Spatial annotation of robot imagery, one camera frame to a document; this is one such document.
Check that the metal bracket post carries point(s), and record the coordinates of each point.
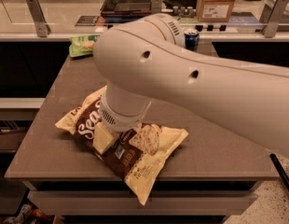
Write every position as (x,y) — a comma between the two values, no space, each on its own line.
(156,6)
(271,17)
(41,26)

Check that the right metal bracket post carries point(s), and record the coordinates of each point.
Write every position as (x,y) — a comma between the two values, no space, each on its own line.
(271,17)

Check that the black rod on floor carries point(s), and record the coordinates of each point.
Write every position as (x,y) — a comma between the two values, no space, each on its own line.
(283,175)

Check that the middle metal bracket post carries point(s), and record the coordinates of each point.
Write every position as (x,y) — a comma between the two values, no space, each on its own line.
(156,6)

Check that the brown multigrain chip bag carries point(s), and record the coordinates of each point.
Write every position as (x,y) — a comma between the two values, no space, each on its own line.
(137,156)

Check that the left metal bracket post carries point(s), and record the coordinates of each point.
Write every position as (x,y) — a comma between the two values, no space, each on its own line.
(41,26)

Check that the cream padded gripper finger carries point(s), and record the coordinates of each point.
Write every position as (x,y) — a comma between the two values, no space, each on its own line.
(103,138)

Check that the green rice chip bag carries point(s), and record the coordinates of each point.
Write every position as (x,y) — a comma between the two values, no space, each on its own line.
(82,45)

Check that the blue soda can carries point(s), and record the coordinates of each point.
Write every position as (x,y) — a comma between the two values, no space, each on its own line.
(192,38)

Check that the dark tray with orange rim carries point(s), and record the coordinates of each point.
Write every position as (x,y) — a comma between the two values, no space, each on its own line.
(125,7)

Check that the cardboard box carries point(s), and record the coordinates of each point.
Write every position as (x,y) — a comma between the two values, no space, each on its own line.
(214,10)

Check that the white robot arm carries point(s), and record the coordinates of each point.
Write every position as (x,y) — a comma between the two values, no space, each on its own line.
(147,59)

